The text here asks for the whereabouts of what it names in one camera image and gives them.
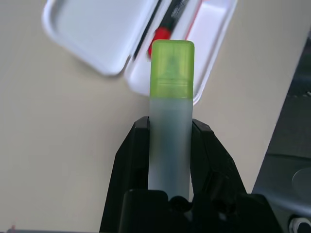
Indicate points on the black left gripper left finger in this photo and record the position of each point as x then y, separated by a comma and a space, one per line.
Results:
128, 157

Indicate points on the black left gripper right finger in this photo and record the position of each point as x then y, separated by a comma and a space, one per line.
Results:
213, 170

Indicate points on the black marker with red cap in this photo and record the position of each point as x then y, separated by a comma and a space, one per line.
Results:
175, 14

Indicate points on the translucent highlighter with green cap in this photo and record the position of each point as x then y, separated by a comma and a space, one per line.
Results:
170, 121

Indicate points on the white plastic pencil case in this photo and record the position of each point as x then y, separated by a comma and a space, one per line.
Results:
97, 31

